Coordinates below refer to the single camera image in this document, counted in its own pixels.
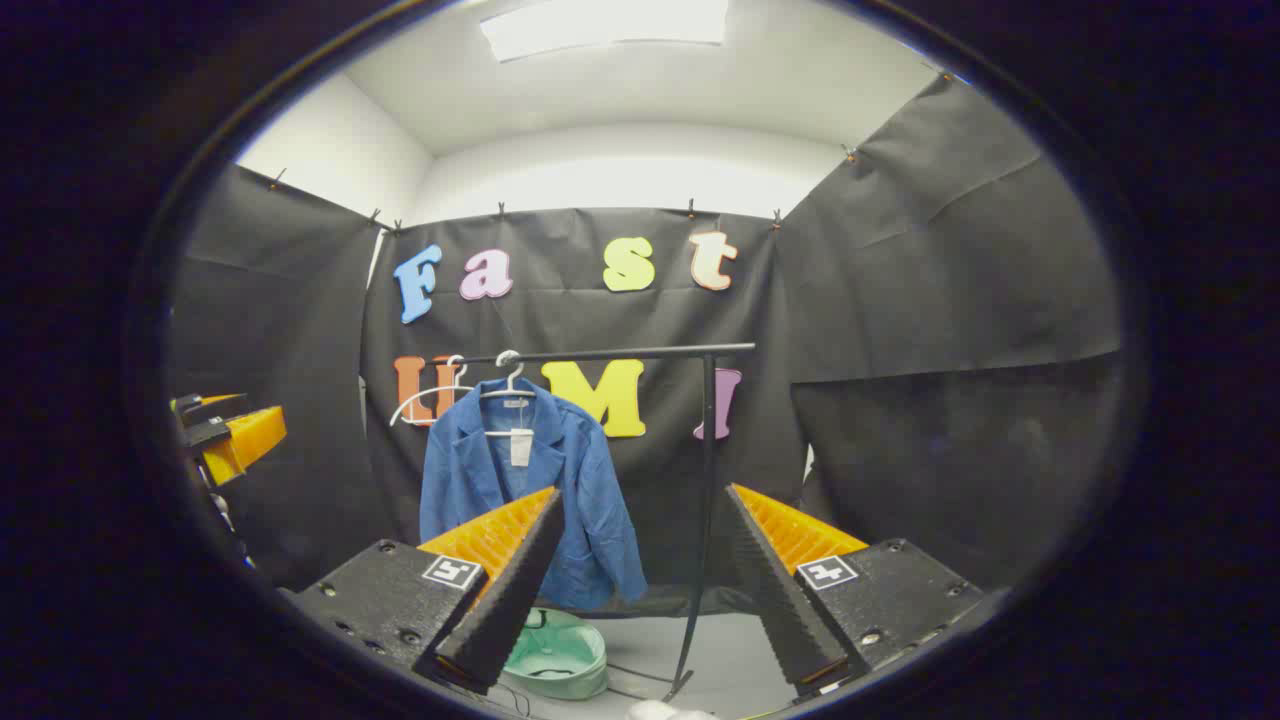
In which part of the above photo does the ceiling light panel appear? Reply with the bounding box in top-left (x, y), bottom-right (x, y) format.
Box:
top-left (480, 0), bottom-right (731, 63)

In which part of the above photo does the white hanger with hook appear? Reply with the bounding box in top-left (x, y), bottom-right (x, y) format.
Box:
top-left (480, 350), bottom-right (541, 403)

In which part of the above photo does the white fabric lump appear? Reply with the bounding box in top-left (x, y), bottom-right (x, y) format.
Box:
top-left (628, 700), bottom-right (721, 720)

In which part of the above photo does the black clothes rack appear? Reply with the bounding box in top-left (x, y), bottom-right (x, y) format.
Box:
top-left (440, 343), bottom-right (757, 703)

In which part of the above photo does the black backdrop cloth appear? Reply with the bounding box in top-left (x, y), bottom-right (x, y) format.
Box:
top-left (165, 75), bottom-right (1126, 616)

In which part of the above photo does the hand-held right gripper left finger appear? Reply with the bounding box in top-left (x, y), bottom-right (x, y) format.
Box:
top-left (290, 487), bottom-right (566, 696)

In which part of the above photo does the green laundry hamper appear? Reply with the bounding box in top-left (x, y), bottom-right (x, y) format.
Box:
top-left (500, 607), bottom-right (609, 701)

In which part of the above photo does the blue jacket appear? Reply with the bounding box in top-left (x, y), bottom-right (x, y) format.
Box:
top-left (418, 378), bottom-right (649, 613)

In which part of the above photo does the white plastic hanger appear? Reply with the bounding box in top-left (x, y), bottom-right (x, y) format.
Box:
top-left (390, 355), bottom-right (476, 429)

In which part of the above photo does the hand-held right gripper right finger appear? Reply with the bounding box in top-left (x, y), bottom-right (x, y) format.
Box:
top-left (722, 484), bottom-right (986, 698)

